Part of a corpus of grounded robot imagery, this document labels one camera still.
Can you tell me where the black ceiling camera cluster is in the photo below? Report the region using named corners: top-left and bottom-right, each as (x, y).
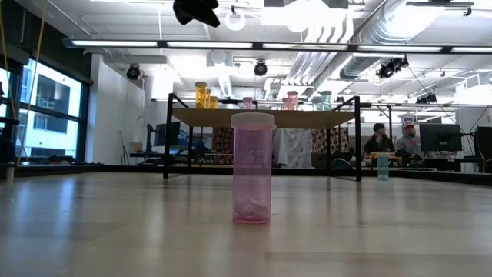
top-left (375, 55), bottom-right (410, 80)

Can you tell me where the yellow hanging cable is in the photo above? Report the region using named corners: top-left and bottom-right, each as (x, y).
top-left (17, 0), bottom-right (48, 165)

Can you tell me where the white patterned cloth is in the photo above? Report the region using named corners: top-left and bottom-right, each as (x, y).
top-left (273, 128), bottom-right (313, 169)

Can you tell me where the brown patterned tapestry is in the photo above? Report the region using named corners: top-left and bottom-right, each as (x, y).
top-left (212, 127), bottom-right (235, 165)

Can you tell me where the black overhead camera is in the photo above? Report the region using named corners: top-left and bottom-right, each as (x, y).
top-left (253, 59), bottom-right (269, 77)

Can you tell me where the silver ventilation duct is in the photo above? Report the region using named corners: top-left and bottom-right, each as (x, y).
top-left (313, 0), bottom-right (447, 92)

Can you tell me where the black computer monitor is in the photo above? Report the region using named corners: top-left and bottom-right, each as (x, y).
top-left (153, 121), bottom-right (181, 147)
top-left (476, 125), bottom-right (492, 159)
top-left (418, 122), bottom-right (463, 152)

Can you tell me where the black aluminium rig frame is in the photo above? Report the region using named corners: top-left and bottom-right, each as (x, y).
top-left (0, 163), bottom-right (492, 188)

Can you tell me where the person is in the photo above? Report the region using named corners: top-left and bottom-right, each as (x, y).
top-left (394, 118), bottom-right (424, 155)
top-left (363, 122), bottom-right (396, 157)

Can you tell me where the wooden shelf black frame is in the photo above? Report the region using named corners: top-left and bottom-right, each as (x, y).
top-left (163, 93), bottom-right (363, 182)

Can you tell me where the white hanging ring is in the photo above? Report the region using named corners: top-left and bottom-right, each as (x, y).
top-left (224, 4), bottom-right (247, 32)

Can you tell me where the white bottle near shelf leg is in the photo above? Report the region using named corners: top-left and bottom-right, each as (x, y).
top-left (376, 152), bottom-right (390, 182)

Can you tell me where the large black-framed window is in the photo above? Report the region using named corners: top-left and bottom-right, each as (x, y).
top-left (0, 57), bottom-right (92, 166)

